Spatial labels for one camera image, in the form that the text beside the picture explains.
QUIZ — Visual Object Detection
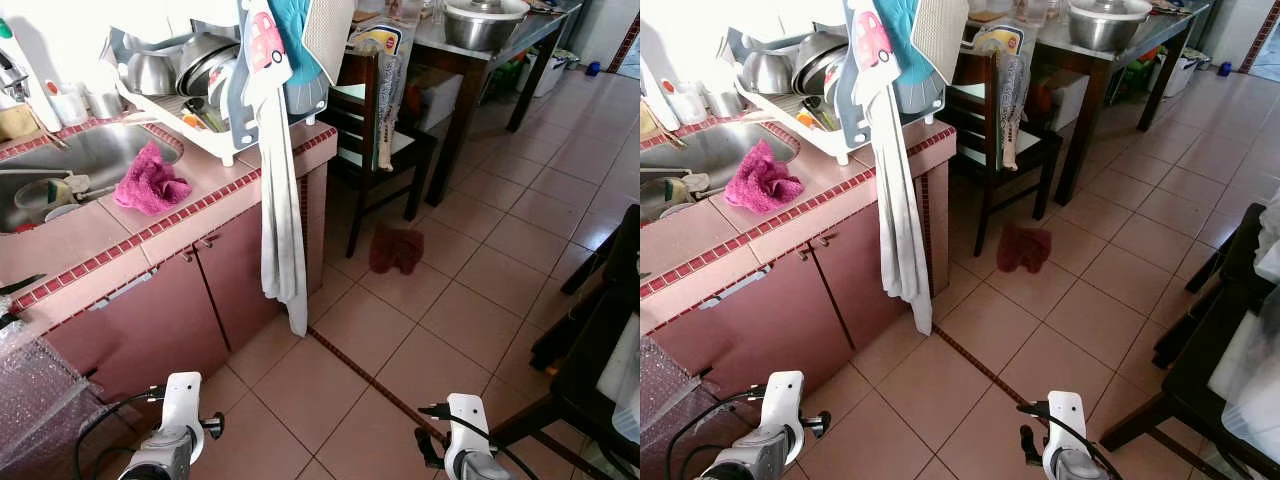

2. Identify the pink kitchen cabinet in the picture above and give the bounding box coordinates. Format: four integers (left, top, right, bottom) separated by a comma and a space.
650, 130, 951, 396
40, 130, 331, 401

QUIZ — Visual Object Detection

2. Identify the bubble wrap sheet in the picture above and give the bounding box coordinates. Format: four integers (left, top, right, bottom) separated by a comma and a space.
640, 335, 709, 480
0, 323, 104, 480

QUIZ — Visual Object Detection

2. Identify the dark red cloth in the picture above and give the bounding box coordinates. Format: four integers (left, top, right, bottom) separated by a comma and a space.
994, 221, 1055, 277
367, 224, 427, 279

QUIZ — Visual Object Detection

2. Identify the white plastic bag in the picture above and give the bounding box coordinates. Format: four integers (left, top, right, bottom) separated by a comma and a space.
1205, 190, 1280, 463
598, 312, 641, 446

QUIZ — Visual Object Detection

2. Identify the dark furniture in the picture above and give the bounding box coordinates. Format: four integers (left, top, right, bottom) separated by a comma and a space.
1098, 200, 1280, 480
488, 203, 641, 480

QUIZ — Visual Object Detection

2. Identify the long white hanging towel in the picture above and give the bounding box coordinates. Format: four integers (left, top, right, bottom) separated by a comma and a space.
848, 0, 937, 337
243, 0, 312, 339

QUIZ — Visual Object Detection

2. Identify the magenta cloth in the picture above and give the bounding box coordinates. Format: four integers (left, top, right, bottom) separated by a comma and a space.
722, 137, 807, 215
112, 139, 194, 217

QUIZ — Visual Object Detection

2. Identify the clear container with sponge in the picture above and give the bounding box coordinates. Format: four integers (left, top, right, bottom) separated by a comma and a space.
12, 177, 78, 215
640, 174, 693, 208

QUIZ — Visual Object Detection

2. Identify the white dish rack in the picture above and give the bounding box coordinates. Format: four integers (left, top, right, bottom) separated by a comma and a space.
723, 18, 953, 165
108, 18, 338, 167

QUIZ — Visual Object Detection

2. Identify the stainless steel sink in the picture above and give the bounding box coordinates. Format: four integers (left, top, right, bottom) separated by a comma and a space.
640, 116, 803, 225
0, 118, 188, 238

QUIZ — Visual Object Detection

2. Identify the dark wooden table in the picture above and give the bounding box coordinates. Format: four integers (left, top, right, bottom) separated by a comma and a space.
408, 0, 588, 208
1033, 0, 1218, 208

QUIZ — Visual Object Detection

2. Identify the small steel cup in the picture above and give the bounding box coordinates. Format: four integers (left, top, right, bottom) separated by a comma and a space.
85, 88, 124, 120
706, 88, 748, 119

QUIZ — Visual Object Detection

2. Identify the white plastic cup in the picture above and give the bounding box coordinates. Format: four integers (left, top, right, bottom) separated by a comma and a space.
660, 78, 708, 127
44, 80, 88, 127

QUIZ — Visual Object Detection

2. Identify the printed plastic bag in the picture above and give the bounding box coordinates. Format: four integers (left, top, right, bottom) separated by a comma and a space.
973, 20, 1033, 173
349, 20, 418, 174

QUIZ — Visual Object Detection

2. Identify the small steel bowl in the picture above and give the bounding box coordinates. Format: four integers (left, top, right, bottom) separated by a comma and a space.
740, 48, 796, 96
125, 50, 179, 98

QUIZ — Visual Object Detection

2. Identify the dark wooden chair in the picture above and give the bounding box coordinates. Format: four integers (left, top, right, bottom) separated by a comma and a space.
938, 45, 1065, 258
318, 48, 438, 260

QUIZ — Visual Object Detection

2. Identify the large steel bowl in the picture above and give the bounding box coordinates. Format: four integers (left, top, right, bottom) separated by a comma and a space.
793, 32, 859, 96
176, 33, 246, 98

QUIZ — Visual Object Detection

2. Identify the white plastic bin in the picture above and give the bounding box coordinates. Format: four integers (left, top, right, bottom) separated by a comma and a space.
533, 50, 573, 99
1160, 48, 1203, 99

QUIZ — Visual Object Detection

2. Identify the teal cloth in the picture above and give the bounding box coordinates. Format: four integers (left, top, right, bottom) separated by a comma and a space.
878, 0, 947, 88
267, 0, 333, 88

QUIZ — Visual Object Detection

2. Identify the chrome faucet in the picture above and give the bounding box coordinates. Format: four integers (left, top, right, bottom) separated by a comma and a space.
0, 45, 31, 107

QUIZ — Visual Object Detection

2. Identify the white perforated mat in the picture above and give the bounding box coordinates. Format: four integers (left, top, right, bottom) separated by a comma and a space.
913, 0, 972, 87
303, 0, 360, 87

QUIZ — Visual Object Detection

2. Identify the large steel pot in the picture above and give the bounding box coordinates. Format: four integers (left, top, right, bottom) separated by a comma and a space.
1067, 0, 1154, 54
442, 0, 532, 54

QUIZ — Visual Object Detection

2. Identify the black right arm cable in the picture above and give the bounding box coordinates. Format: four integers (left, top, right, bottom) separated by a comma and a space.
1015, 398, 1129, 480
416, 401, 541, 480

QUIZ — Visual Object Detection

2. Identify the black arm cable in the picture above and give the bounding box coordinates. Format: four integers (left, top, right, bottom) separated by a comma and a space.
416, 401, 541, 480
665, 382, 766, 480
1015, 398, 1129, 480
75, 383, 168, 480

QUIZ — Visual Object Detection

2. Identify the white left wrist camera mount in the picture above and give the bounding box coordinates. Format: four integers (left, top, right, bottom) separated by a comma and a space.
159, 371, 205, 434
759, 369, 807, 437

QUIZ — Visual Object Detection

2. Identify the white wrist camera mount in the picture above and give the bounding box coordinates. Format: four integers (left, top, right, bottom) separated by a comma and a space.
759, 369, 807, 437
159, 371, 205, 434
1043, 389, 1087, 453
444, 392, 490, 457

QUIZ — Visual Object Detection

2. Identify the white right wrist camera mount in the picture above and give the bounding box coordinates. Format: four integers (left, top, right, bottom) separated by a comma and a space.
1043, 389, 1087, 453
444, 392, 490, 457

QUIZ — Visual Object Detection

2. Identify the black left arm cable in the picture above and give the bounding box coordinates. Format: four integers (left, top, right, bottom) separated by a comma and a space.
75, 383, 168, 480
665, 382, 766, 480

